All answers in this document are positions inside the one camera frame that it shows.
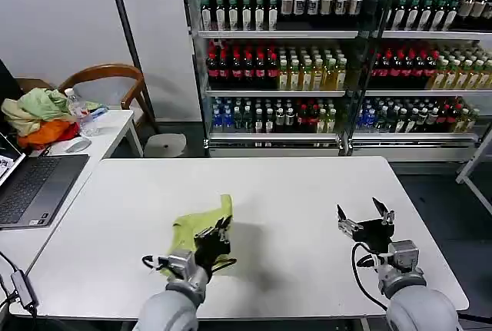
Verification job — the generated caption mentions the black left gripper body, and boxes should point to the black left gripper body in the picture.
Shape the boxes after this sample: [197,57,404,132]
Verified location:
[193,232,232,273]

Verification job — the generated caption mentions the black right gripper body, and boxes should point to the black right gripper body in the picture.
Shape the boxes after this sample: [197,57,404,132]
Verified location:
[351,217,396,256]

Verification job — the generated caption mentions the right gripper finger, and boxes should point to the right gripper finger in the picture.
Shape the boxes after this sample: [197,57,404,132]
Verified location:
[371,197,397,227]
[336,204,365,238]

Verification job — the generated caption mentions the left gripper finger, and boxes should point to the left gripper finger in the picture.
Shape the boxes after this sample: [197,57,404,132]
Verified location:
[218,214,234,246]
[194,216,227,240]

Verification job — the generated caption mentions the light green shirt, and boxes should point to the light green shirt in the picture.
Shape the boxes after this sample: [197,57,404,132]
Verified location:
[159,193,238,276]

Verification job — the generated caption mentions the round grey stool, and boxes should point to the round grey stool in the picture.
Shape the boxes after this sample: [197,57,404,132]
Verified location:
[145,133,189,160]

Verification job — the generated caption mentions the white side desk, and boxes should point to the white side desk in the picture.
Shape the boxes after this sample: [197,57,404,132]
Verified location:
[0,109,145,282]

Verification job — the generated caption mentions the glass shelf with bottles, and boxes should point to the glass shelf with bottles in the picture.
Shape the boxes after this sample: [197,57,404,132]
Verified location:
[178,0,370,157]
[347,0,492,163]

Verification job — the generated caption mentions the grey computer mouse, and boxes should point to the grey computer mouse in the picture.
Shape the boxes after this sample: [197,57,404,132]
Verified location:
[65,138,92,153]

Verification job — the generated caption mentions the blue green small packet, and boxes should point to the blue green small packet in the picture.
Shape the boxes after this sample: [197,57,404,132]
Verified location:
[84,101,110,118]

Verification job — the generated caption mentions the dark grey laptop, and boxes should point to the dark grey laptop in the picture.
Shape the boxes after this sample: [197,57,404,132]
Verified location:
[0,130,91,229]

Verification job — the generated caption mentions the clear plastic water bottle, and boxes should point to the clear plastic water bottle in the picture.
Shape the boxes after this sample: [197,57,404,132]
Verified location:
[64,87,99,136]

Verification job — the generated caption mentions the orange crumpled cloth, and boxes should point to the orange crumpled cloth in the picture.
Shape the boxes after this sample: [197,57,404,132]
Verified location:
[17,119,81,151]

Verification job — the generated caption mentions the brown wooden chair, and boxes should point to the brown wooden chair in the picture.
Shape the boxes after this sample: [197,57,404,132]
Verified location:
[17,63,161,134]

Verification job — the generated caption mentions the pale green crumpled cloth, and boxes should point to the pale green crumpled cloth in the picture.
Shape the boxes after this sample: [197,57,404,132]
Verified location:
[18,87,74,122]

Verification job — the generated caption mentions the beige crumpled cloth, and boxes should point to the beige crumpled cloth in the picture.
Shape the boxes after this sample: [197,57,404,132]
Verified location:
[1,98,43,136]

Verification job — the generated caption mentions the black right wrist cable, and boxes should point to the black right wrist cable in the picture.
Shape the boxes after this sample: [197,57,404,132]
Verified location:
[350,241,389,311]

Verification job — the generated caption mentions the white metal frame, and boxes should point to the white metal frame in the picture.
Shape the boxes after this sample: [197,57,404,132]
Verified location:
[456,123,492,213]

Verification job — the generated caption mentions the black adapter cable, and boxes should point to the black adapter cable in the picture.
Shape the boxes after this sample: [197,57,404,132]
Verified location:
[0,249,39,319]

